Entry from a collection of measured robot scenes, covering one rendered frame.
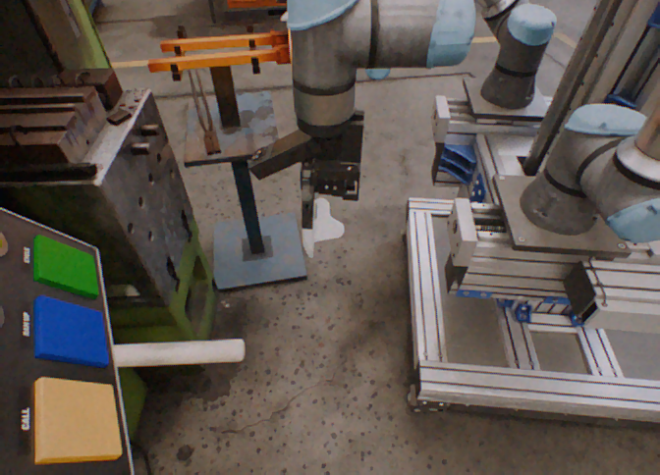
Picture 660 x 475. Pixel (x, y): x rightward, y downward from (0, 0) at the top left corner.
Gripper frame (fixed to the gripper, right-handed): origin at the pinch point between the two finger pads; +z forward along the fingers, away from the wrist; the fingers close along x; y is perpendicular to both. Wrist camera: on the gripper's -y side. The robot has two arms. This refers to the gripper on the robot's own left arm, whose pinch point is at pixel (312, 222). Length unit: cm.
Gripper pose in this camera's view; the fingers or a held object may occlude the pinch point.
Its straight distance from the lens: 63.4
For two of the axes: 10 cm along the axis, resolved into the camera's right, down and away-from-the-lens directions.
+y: 10.0, 0.7, -0.7
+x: 1.0, -7.2, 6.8
